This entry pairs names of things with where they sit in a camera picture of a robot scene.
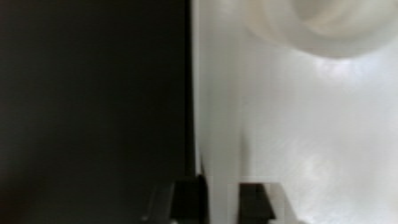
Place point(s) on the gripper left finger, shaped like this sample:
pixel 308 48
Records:
pixel 179 203

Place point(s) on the white square table top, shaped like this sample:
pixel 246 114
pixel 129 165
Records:
pixel 296 78

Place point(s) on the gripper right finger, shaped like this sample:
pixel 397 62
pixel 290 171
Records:
pixel 255 208

